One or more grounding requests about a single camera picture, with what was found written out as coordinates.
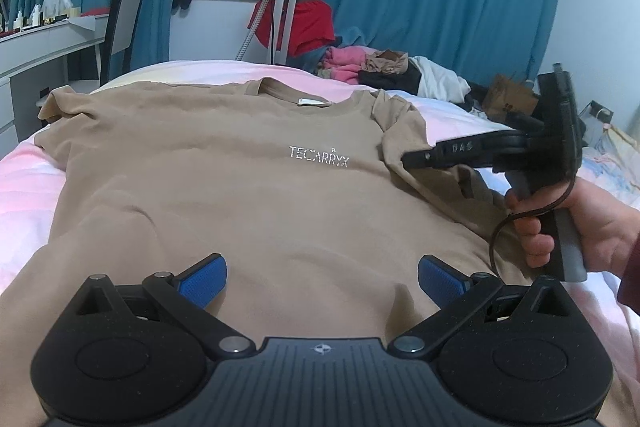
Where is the white cloth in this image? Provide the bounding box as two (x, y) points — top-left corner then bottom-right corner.
(414, 55), (472, 102)

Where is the pink and white bed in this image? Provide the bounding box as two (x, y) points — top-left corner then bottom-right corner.
(0, 58), (640, 427)

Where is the floral blanket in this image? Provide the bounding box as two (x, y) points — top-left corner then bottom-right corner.
(574, 121), (640, 210)

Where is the tan t-shirt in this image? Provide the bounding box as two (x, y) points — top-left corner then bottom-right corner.
(0, 77), (546, 427)

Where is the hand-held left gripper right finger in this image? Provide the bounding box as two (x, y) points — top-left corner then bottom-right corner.
(389, 255), (577, 355)

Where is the black and white chair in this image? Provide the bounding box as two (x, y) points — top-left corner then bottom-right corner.
(67, 0), (147, 94)

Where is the brown paper bag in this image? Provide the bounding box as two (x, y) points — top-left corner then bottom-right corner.
(481, 73), (540, 124)

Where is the row of cosmetic bottles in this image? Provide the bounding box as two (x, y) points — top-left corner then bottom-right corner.
(7, 0), (82, 32)

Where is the brown cloth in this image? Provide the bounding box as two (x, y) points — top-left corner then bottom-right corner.
(362, 50), (410, 76)

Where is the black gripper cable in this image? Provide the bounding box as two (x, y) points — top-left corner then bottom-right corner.
(490, 174), (576, 275)

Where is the black cloth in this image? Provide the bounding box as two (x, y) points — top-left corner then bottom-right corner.
(357, 56), (425, 96)

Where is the person's right forearm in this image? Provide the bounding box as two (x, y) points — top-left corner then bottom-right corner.
(617, 237), (640, 309)

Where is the red cloth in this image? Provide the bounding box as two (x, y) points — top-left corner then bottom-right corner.
(247, 0), (337, 58)

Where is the white dressing table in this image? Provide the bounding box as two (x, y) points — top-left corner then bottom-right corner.
(0, 13), (112, 148)

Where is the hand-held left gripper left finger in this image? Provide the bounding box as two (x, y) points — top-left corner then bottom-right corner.
(75, 253), (256, 355)

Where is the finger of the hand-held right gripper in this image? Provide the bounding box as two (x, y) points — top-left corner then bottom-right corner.
(401, 130), (538, 172)

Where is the pink cloth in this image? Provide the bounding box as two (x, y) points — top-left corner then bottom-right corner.
(319, 46), (377, 84)

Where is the person's right hand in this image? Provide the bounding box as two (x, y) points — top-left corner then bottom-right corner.
(504, 177), (640, 280)

